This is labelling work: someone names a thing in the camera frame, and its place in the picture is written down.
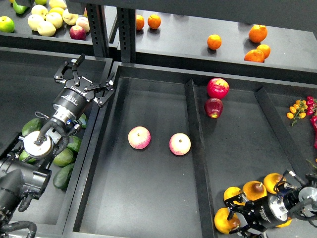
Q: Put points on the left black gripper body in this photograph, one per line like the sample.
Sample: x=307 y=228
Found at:
x=73 y=98

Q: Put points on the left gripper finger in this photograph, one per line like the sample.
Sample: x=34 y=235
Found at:
x=100 y=93
x=68 y=70

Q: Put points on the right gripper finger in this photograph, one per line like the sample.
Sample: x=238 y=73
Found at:
x=252 y=230
x=239 y=205

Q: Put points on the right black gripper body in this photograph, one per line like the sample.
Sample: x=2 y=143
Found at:
x=267 y=212

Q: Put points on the yellow pear with brown stem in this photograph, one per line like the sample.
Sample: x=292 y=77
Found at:
x=224 y=225

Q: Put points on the dark green avocado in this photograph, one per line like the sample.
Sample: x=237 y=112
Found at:
x=62 y=177

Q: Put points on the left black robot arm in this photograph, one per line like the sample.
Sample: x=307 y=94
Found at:
x=22 y=182

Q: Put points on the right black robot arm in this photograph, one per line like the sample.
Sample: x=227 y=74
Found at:
x=294 y=198

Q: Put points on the yellow pear left of group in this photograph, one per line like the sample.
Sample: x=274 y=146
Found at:
x=231 y=192

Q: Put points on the yellow pear of group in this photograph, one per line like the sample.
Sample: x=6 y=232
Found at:
x=254 y=190
x=231 y=192

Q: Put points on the green avocado at tray edge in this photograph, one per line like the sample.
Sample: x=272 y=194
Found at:
x=83 y=120

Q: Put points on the yellow pear middle of group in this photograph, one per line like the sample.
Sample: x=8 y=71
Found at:
x=254 y=190

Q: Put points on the green avocado right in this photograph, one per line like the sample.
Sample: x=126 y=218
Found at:
x=74 y=143

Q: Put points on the dark avocado upper left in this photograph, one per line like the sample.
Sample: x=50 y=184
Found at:
x=33 y=125

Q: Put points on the pale yellow pear front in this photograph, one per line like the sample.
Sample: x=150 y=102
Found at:
x=46 y=28

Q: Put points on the pale yellow pear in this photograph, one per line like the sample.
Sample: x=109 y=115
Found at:
x=69 y=18
x=46 y=28
x=34 y=20
x=55 y=18
x=39 y=10

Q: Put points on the pale yellow pear right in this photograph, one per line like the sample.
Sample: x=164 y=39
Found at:
x=69 y=18

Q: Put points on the pale yellow pear centre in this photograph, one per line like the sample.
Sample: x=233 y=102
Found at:
x=55 y=18

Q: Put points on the green avocado centre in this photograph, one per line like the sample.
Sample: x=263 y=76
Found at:
x=64 y=158

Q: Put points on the pale yellow pear left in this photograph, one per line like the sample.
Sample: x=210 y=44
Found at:
x=34 y=20

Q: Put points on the pale yellow pear back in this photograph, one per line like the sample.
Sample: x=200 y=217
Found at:
x=39 y=10

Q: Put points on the green avocado middle left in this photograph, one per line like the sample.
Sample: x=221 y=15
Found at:
x=25 y=157

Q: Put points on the black tray divider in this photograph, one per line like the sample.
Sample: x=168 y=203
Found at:
x=202 y=181

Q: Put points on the red apple on shelf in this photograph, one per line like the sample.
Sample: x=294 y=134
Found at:
x=77 y=32

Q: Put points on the pink peach on shelf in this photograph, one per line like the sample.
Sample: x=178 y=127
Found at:
x=84 y=23

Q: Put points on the pink apple left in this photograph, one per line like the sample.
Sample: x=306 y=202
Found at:
x=139 y=137

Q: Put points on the pink apple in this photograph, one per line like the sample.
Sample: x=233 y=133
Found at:
x=139 y=137
x=179 y=144

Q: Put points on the yellow lemon on shelf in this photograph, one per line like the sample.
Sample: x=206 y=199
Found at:
x=58 y=10

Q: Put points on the green fruit top shelf corner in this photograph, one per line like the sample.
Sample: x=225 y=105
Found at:
x=19 y=9

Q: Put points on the green apple on shelf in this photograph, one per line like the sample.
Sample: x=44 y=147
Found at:
x=6 y=24

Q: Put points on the pink apple right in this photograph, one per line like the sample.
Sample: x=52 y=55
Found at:
x=179 y=144

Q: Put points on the dark red apple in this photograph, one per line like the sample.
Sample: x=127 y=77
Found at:
x=213 y=107

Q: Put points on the orange cherry tomato bunch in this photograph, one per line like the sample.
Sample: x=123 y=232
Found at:
x=297 y=111

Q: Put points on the bright red apple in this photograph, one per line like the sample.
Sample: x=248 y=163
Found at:
x=217 y=88

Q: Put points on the red chili peppers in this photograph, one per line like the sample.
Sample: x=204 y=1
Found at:
x=312 y=111

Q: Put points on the orange centre of shelf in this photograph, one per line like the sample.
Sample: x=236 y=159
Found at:
x=214 y=41

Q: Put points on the orange front right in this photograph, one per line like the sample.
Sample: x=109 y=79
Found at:
x=254 y=55

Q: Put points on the black perforated shelf post left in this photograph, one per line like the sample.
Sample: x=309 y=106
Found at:
x=98 y=31

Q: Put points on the black perforated shelf post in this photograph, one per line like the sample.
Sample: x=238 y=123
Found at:
x=98 y=31
x=126 y=19

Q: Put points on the black perforated shelf post right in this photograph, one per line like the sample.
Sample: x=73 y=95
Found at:
x=126 y=19

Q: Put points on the orange half hidden by post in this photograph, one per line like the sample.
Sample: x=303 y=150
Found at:
x=140 y=22

